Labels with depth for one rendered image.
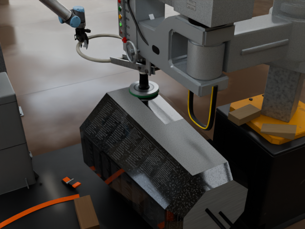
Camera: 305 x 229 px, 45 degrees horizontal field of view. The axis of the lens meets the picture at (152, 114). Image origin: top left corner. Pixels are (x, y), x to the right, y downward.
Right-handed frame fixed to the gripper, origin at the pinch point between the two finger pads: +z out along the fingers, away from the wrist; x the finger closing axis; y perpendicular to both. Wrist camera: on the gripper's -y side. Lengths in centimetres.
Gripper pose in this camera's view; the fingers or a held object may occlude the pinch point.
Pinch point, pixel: (84, 47)
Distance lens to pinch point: 332.8
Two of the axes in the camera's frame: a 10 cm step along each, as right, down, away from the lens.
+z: -0.2, 7.9, 6.2
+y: -4.8, 5.3, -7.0
